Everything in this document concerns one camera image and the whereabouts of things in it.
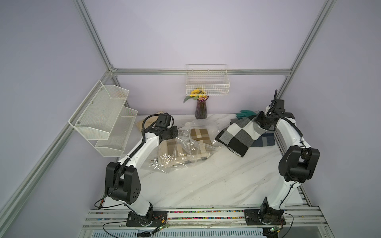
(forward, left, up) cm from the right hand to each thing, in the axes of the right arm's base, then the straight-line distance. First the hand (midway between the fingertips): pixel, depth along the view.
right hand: (255, 121), depth 92 cm
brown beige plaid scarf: (-14, +48, -10) cm, 51 cm away
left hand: (-8, +52, -1) cm, 52 cm away
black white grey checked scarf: (-3, +8, -9) cm, 13 cm away
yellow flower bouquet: (+21, +36, +7) cm, 42 cm away
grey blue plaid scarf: (-4, -10, -15) cm, 19 cm away
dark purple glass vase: (+20, +34, -8) cm, 40 cm away
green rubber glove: (+25, -4, -18) cm, 31 cm away
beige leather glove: (-10, +63, +14) cm, 65 cm away
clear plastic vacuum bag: (-5, +45, -3) cm, 46 cm away
